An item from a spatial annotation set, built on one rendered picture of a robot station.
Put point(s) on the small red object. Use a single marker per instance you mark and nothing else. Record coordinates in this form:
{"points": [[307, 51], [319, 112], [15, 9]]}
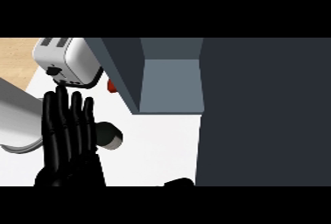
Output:
{"points": [[111, 86]]}

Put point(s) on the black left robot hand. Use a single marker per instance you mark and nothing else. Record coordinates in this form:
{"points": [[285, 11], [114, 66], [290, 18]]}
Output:
{"points": [[64, 145]]}

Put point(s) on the white toaster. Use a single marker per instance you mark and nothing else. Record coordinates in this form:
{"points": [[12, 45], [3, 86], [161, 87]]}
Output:
{"points": [[68, 61]]}

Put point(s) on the dark wine bottle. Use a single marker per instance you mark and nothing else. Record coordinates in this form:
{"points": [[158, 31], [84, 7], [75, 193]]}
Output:
{"points": [[108, 136]]}

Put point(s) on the grey open cabinet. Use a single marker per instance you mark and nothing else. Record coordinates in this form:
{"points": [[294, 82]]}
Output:
{"points": [[160, 78]]}

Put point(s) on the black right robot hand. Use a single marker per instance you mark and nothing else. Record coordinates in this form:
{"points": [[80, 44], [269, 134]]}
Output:
{"points": [[179, 182]]}

